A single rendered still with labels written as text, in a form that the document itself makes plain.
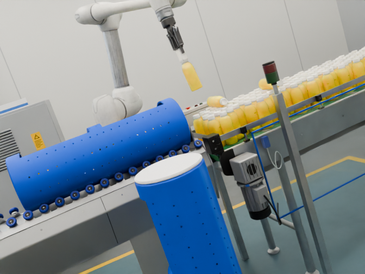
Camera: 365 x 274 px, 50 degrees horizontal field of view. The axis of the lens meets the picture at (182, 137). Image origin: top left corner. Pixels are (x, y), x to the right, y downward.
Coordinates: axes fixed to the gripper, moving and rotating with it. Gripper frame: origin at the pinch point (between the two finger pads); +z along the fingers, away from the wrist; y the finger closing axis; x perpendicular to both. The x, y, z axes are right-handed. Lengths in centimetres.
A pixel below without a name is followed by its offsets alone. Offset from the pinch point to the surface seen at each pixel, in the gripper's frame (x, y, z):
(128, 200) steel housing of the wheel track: -58, 4, 57
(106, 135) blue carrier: -55, 6, 24
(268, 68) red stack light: 23.2, 35.8, 24.1
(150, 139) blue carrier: -36, 8, 34
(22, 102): -82, -166, -28
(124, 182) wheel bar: -56, 3, 49
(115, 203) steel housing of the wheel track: -64, 4, 56
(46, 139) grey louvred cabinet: -77, -152, 9
